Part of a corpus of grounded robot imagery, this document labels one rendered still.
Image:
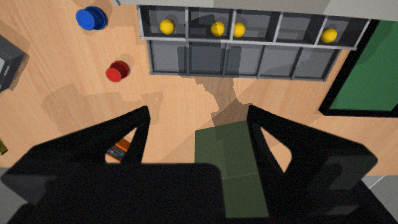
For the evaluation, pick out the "orange-brown flat block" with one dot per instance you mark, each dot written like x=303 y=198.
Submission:
x=118 y=151

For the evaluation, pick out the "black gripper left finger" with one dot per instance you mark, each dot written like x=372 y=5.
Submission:
x=92 y=143

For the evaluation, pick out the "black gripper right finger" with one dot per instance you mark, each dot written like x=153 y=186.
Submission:
x=320 y=161

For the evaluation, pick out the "yellow ball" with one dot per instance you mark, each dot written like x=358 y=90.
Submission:
x=217 y=28
x=239 y=29
x=166 y=26
x=328 y=35

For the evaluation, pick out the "grey hinged case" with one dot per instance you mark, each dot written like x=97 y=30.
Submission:
x=10 y=59

